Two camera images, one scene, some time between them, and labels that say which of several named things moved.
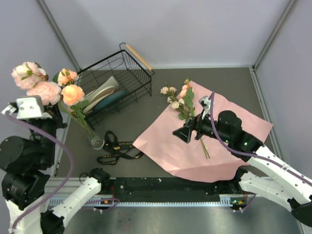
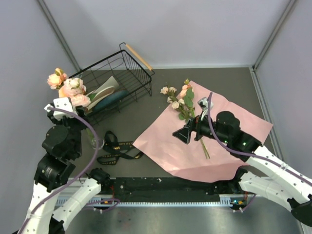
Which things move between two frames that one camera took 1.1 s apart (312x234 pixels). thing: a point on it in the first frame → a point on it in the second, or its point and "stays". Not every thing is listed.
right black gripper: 195,123 stays
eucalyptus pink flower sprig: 187,93 stays
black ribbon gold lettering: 114,149 stays
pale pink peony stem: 30,76 → 75,88
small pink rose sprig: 176,104 stays
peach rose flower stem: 72,96 → 55,81
